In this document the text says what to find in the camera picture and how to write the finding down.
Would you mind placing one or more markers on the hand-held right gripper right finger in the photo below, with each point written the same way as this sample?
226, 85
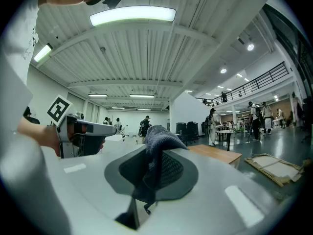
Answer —
210, 204

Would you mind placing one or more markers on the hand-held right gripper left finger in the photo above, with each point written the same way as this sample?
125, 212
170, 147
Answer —
88, 187

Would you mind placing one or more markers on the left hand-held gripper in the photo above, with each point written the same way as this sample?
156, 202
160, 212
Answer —
64, 121

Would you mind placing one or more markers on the dark grey cloth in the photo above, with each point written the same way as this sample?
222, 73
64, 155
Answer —
157, 146

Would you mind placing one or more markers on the person's left forearm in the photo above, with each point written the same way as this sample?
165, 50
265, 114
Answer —
39, 133

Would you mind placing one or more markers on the person's left hand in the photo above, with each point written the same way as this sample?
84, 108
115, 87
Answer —
102, 144

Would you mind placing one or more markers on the rectangular ceiling light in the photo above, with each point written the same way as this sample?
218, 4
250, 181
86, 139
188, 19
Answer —
42, 53
141, 96
97, 95

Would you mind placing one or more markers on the wooden table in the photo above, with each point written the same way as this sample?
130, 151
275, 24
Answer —
215, 153

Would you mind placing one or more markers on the wooden framed canvas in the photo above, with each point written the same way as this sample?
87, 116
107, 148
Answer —
274, 168

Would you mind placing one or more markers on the round dark table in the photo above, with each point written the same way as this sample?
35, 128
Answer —
228, 132

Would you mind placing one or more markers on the black office chair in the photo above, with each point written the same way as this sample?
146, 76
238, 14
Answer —
192, 130
181, 128

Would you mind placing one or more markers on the long curved ceiling light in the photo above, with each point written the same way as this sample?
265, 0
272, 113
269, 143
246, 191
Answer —
133, 15

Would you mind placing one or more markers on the white printed t-shirt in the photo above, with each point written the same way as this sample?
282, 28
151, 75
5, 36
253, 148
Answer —
18, 40

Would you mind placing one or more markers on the black metal balcony railing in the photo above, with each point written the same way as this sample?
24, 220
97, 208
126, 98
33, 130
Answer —
256, 83

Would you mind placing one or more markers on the round ceiling spotlight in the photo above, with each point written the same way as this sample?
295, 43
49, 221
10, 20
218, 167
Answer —
250, 47
223, 70

